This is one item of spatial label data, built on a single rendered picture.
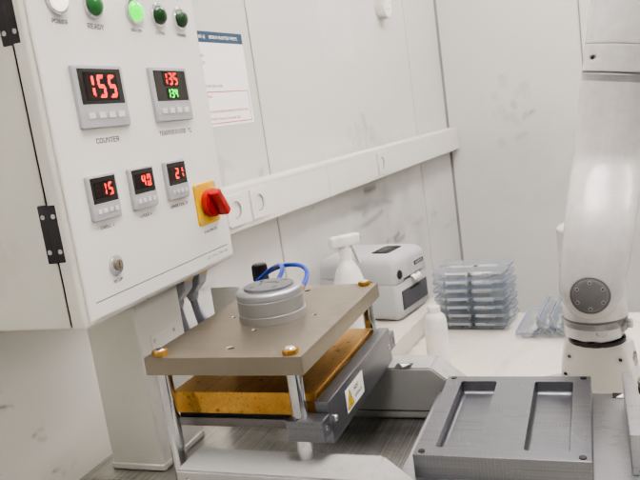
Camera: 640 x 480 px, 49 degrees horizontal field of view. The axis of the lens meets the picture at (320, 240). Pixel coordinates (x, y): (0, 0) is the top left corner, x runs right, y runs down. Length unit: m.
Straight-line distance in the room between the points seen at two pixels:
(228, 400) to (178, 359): 0.07
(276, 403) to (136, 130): 0.35
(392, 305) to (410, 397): 0.88
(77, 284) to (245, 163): 1.00
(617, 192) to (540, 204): 2.34
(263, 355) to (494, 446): 0.24
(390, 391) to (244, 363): 0.29
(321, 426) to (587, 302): 0.39
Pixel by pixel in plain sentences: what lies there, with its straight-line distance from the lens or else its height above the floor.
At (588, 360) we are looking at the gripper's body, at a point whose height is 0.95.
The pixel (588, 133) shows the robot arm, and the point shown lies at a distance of 0.96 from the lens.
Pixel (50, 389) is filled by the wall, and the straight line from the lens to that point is 1.23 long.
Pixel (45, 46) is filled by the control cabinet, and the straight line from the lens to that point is 0.76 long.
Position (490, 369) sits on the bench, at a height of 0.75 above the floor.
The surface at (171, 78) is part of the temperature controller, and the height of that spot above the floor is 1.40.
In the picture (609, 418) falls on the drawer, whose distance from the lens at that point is 0.84.
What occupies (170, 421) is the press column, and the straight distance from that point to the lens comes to 0.78.
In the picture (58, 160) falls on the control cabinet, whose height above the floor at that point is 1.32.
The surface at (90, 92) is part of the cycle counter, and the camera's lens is 0.79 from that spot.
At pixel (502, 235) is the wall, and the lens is 3.32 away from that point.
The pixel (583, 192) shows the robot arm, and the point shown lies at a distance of 0.93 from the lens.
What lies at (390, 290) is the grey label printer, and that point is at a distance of 1.79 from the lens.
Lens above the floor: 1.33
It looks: 10 degrees down
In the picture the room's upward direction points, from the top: 8 degrees counter-clockwise
